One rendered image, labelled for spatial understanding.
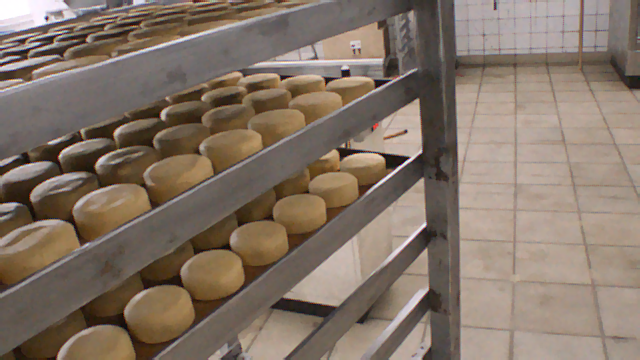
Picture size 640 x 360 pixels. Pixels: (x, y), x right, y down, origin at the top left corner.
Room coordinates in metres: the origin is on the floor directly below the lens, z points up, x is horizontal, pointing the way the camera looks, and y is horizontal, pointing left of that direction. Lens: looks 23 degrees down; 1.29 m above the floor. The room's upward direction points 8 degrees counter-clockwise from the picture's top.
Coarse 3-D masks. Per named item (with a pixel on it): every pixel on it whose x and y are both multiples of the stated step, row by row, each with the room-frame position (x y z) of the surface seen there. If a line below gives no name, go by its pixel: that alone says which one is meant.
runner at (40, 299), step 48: (384, 96) 0.49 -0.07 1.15; (288, 144) 0.39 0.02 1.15; (336, 144) 0.43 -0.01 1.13; (192, 192) 0.31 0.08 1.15; (240, 192) 0.34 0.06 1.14; (96, 240) 0.26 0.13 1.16; (144, 240) 0.28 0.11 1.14; (48, 288) 0.23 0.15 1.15; (96, 288) 0.25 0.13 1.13; (0, 336) 0.21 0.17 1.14
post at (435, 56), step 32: (416, 0) 0.54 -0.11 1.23; (448, 0) 0.54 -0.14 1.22; (416, 32) 0.54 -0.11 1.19; (448, 32) 0.54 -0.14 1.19; (448, 64) 0.54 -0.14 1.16; (448, 96) 0.53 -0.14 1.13; (448, 128) 0.53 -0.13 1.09; (448, 160) 0.53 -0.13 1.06; (448, 192) 0.53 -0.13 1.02; (448, 224) 0.53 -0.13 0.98; (448, 256) 0.53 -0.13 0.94; (448, 288) 0.53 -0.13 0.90; (448, 320) 0.53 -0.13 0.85; (448, 352) 0.53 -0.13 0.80
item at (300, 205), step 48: (288, 192) 0.53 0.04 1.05; (336, 192) 0.49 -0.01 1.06; (192, 240) 0.44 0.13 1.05; (240, 240) 0.41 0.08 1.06; (288, 240) 0.44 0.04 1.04; (144, 288) 0.38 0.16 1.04; (192, 288) 0.36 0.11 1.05; (48, 336) 0.31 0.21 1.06; (96, 336) 0.30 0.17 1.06; (144, 336) 0.31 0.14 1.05
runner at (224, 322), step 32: (416, 160) 0.54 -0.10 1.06; (384, 192) 0.48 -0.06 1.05; (352, 224) 0.44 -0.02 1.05; (288, 256) 0.37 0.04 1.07; (320, 256) 0.40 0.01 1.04; (256, 288) 0.34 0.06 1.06; (288, 288) 0.36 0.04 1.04; (224, 320) 0.31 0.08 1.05; (160, 352) 0.27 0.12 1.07; (192, 352) 0.29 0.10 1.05
